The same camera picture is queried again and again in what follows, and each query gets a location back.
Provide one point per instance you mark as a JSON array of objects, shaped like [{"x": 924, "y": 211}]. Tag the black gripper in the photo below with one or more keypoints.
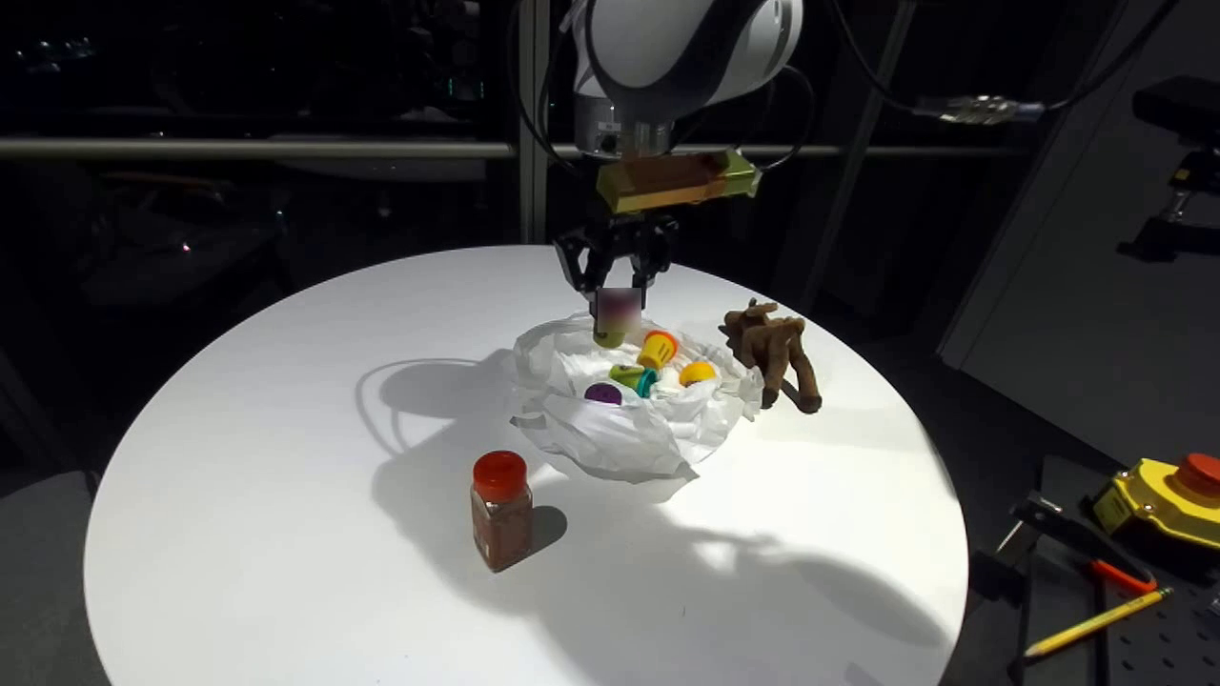
[{"x": 621, "y": 234}]

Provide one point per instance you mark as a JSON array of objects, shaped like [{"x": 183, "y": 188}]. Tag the purple toy cup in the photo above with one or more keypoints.
[{"x": 603, "y": 394}]

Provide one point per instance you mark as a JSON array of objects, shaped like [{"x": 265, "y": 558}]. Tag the white plastic bag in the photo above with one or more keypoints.
[{"x": 623, "y": 440}]

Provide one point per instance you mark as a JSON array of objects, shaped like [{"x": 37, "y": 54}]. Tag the brown plush moose toy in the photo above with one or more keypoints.
[{"x": 767, "y": 343}]

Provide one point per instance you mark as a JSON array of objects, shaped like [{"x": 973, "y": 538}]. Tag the red lid spice jar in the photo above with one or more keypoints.
[{"x": 500, "y": 517}]

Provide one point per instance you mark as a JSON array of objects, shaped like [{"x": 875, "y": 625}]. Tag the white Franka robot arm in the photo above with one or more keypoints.
[{"x": 688, "y": 52}]

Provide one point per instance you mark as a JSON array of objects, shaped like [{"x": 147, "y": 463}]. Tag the orange yellow toy cup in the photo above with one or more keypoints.
[{"x": 657, "y": 350}]

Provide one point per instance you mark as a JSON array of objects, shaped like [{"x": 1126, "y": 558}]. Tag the green teal toy cup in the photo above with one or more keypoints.
[{"x": 636, "y": 378}]

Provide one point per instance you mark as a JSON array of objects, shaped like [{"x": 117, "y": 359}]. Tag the grey slanted panel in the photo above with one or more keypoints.
[{"x": 1092, "y": 318}]

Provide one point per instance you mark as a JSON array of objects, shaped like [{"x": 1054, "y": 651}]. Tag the yellow emergency stop button box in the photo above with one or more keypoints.
[{"x": 1158, "y": 498}]

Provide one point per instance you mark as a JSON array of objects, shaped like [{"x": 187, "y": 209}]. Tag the yellow pencil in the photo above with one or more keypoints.
[{"x": 1092, "y": 624}]

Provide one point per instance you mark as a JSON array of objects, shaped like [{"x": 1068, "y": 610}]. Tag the grey window frame post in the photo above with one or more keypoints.
[{"x": 532, "y": 191}]

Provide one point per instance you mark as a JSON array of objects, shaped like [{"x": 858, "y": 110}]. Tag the grey horizontal window rail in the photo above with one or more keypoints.
[{"x": 252, "y": 148}]

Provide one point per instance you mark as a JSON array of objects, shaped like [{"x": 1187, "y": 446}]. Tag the black clamp mount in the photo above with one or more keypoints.
[{"x": 1187, "y": 117}]

